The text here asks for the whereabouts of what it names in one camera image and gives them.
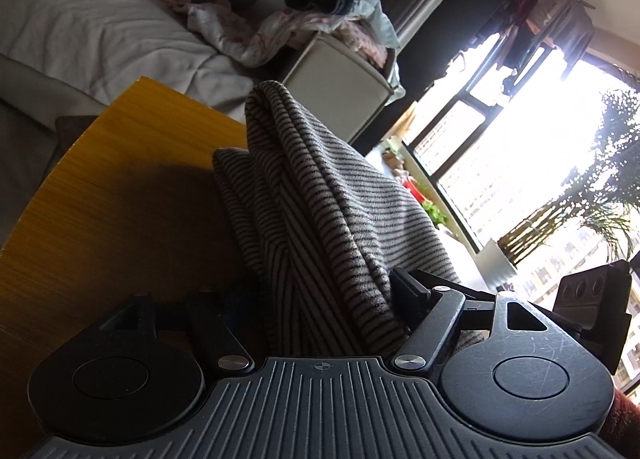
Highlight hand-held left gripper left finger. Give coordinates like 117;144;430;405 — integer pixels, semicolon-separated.
97;290;257;379

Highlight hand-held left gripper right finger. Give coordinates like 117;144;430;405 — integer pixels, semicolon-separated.
389;266;557;374

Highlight grey striped shirt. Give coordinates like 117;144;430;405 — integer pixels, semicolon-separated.
212;80;483;357

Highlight person's right forearm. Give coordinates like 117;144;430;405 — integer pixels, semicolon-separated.
597;386;640;459

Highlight hanging clothes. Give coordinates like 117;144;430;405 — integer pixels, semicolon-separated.
480;0;598;85

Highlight bamboo plant in white pot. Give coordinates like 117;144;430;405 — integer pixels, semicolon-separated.
475;69;640;293

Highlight red basin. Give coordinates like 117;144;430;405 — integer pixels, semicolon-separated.
400;176;427;203

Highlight beige sofa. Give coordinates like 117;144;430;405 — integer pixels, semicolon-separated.
0;32;394;145

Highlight pink garment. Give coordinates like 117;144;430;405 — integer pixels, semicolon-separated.
330;19;389;68

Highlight light blue garment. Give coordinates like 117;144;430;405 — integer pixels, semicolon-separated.
350;0;405;96

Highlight pink floral blanket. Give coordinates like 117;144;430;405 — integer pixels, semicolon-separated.
185;2;346;68

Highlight dark window frame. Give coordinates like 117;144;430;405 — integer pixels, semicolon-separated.
400;54;640;390

